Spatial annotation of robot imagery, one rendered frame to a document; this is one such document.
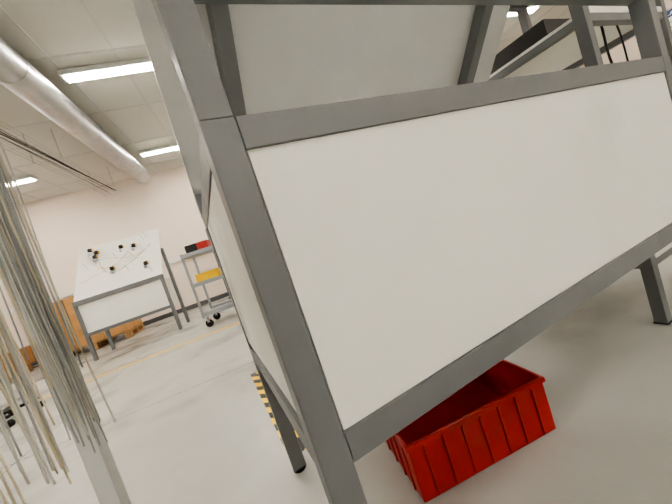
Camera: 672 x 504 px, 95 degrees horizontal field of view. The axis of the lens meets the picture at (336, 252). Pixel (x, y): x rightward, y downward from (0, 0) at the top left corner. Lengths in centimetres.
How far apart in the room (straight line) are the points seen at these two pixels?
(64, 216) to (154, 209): 176
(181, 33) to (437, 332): 49
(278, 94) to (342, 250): 65
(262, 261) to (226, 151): 13
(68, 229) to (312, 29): 826
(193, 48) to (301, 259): 26
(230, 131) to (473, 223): 38
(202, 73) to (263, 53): 53
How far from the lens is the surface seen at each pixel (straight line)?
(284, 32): 96
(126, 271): 559
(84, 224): 879
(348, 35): 105
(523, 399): 94
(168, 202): 835
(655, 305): 150
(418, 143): 50
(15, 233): 69
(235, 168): 38
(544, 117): 75
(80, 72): 491
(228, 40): 88
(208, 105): 40
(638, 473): 95
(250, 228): 36
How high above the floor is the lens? 64
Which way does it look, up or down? 3 degrees down
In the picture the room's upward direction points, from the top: 18 degrees counter-clockwise
